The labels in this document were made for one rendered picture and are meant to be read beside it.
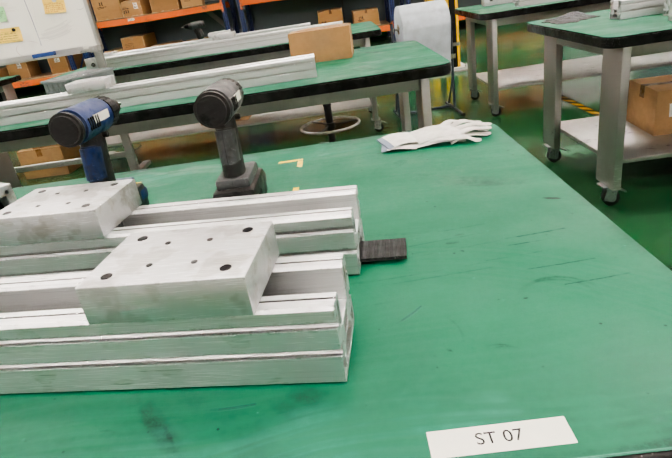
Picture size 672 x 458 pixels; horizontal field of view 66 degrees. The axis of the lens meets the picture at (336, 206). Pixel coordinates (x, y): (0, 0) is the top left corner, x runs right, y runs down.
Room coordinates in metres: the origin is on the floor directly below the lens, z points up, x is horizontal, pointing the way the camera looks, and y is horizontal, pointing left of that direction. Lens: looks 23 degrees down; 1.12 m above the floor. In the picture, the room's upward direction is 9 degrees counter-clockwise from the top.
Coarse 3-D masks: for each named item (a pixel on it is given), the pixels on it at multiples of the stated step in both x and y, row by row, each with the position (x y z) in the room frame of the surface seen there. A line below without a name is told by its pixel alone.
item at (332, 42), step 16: (304, 32) 2.63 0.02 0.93; (320, 32) 2.62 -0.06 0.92; (336, 32) 2.61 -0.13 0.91; (304, 48) 2.63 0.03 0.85; (320, 48) 2.61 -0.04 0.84; (336, 48) 2.61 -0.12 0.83; (352, 48) 2.67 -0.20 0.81; (640, 80) 2.61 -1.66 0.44; (656, 80) 2.57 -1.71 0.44; (640, 96) 2.52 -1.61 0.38; (656, 96) 2.37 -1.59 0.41; (640, 112) 2.51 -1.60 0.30; (656, 112) 2.36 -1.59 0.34; (640, 128) 2.49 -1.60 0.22; (656, 128) 2.36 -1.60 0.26; (32, 160) 4.20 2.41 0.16; (48, 160) 4.19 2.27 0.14; (32, 176) 4.21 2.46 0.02; (48, 176) 4.20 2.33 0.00
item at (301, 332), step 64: (320, 256) 0.47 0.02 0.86; (0, 320) 0.45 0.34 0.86; (64, 320) 0.43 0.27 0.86; (192, 320) 0.40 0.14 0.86; (256, 320) 0.39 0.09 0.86; (320, 320) 0.38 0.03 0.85; (0, 384) 0.44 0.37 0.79; (64, 384) 0.43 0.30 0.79; (128, 384) 0.41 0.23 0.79; (192, 384) 0.40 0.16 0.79; (256, 384) 0.39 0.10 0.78
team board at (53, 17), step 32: (0, 0) 3.49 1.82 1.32; (32, 0) 3.48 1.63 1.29; (64, 0) 3.47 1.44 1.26; (0, 32) 3.49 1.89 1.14; (32, 32) 3.49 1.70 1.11; (64, 32) 3.48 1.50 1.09; (96, 32) 3.47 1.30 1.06; (0, 64) 3.43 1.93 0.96; (64, 160) 3.53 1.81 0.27; (128, 160) 3.50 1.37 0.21
